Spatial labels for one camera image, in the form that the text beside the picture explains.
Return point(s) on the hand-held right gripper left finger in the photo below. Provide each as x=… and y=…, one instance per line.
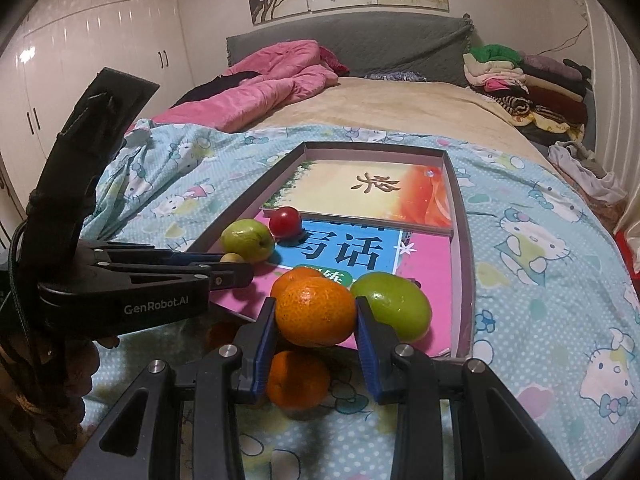
x=262, y=355

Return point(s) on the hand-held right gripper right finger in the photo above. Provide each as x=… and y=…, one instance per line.
x=370, y=360

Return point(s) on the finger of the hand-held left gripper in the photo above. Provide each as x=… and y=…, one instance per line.
x=225, y=276
x=150, y=255

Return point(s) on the small yellow-green fruit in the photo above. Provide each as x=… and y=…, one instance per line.
x=232, y=258

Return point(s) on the orange tangerine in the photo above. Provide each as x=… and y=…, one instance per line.
x=297, y=377
x=295, y=280
x=316, y=312

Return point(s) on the large green jujube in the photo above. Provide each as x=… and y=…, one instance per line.
x=247, y=240

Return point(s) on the small green fruit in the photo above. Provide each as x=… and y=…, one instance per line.
x=392, y=305

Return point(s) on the red cherry tomato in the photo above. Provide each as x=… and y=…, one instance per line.
x=285, y=222

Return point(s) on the shallow cardboard box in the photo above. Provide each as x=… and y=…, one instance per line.
x=462, y=260

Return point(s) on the person's left hand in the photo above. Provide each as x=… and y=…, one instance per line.
x=82, y=365

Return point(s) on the pink and blue book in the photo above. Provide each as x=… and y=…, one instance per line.
x=430, y=280

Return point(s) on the cream and orange book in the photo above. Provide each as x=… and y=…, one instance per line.
x=340, y=185

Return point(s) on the light blue cartoon cat blanket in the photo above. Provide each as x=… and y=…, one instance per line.
x=525, y=310

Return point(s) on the pink quilt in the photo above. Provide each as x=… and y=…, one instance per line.
x=280, y=80

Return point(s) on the white wardrobe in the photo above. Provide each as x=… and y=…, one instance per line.
x=100, y=45

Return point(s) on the beige plush bed sheet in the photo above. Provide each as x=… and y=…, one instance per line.
x=400, y=105

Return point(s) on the dark floral pillow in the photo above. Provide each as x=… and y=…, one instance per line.
x=395, y=76

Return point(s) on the red object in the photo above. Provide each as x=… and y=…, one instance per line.
x=627, y=255

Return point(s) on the white crumpled garment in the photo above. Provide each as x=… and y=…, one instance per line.
x=585, y=170

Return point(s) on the striped folded garment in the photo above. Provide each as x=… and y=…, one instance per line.
x=515, y=105

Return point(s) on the yellow printed folded blanket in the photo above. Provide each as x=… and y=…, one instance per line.
x=550, y=127

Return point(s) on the pink folded garment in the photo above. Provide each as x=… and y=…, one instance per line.
x=502, y=84

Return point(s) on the cream folded garment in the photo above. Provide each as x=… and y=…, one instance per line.
x=487, y=70

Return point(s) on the dark red folded garment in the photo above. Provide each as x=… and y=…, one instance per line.
x=555, y=97

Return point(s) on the green folded garment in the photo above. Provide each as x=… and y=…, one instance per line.
x=497, y=52

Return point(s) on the cream satin curtain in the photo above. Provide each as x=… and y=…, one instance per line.
x=617, y=135

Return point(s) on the purple folded garment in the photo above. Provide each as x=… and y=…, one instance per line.
x=550, y=66

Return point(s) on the small black folded garment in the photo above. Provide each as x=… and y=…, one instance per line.
x=580, y=70

